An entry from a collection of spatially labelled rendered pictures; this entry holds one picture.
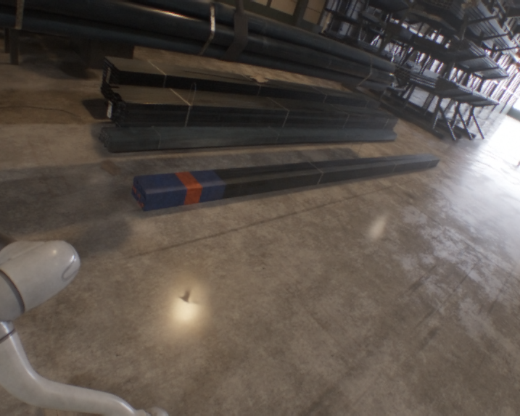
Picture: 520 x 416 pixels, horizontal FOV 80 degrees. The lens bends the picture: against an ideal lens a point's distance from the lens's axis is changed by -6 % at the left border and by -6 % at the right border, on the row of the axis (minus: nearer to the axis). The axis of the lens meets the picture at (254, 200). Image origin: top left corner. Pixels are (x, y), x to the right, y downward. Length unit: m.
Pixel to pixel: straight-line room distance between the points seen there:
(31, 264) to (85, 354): 0.93
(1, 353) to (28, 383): 0.10
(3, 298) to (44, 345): 0.95
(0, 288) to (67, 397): 0.31
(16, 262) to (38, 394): 0.31
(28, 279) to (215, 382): 1.13
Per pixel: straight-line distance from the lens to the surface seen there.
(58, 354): 1.82
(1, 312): 0.93
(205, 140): 3.65
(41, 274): 0.95
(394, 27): 10.68
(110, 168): 2.92
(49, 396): 0.99
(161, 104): 3.48
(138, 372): 1.77
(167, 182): 2.64
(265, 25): 3.25
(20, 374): 0.96
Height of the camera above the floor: 1.57
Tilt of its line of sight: 31 degrees down
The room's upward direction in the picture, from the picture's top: 21 degrees clockwise
